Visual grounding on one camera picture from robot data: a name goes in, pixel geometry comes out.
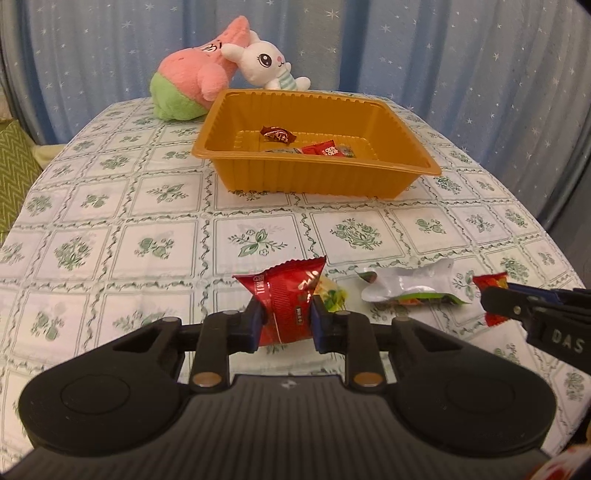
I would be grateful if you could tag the green chevron pillow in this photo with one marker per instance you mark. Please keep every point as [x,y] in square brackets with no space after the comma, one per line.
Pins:
[14,175]

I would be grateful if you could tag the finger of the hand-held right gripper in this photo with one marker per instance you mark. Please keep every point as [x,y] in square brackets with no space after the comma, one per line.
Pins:
[508,302]
[568,295]

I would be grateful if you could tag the floral checked tablecloth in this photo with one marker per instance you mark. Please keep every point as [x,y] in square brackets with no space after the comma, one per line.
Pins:
[138,249]

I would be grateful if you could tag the small orange-red candy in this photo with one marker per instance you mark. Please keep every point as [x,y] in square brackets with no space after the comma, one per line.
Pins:
[491,281]

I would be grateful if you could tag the yellow snack packet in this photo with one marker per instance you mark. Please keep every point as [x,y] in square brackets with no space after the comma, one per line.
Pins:
[334,295]

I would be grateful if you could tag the red white patterned cloth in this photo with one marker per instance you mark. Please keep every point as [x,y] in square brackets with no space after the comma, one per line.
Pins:
[568,466]

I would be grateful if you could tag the white bunny plush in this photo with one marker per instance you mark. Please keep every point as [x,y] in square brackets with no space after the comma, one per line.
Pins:
[265,62]

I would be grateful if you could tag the dark red candy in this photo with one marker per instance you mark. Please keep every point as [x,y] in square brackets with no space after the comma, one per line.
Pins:
[277,134]

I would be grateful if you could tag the pink green star plush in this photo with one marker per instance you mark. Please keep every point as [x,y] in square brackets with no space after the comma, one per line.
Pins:
[194,83]

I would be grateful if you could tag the light green sofa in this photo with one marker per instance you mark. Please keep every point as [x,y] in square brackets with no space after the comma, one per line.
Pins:
[48,154]

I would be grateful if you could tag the orange plastic tray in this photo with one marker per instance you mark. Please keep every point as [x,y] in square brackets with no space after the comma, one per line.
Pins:
[318,170]

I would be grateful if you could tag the red snack packet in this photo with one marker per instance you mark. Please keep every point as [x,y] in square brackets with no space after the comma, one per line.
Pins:
[286,300]

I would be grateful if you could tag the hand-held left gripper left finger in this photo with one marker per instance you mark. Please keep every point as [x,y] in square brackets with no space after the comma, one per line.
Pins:
[254,325]

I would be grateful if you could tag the green white snack packet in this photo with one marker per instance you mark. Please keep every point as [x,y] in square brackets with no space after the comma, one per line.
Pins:
[406,286]

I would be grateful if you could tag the blue star curtain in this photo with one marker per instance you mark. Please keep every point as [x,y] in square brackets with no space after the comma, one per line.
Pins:
[415,46]

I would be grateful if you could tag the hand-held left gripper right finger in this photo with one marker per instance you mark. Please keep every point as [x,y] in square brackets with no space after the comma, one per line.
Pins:
[321,327]

